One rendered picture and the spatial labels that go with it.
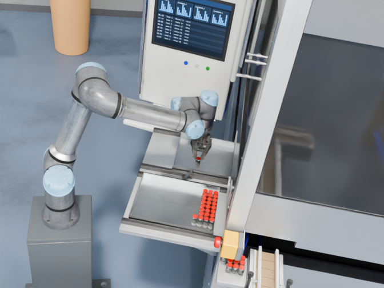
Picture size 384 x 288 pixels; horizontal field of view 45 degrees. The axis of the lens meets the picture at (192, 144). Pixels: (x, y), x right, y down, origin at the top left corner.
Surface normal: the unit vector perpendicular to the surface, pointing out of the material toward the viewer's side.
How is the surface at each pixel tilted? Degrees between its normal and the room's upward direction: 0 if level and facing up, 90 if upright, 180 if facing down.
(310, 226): 90
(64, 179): 7
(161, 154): 0
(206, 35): 90
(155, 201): 0
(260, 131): 90
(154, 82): 90
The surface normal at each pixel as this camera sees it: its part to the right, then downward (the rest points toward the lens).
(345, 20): -0.14, 0.60
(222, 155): 0.13, -0.78
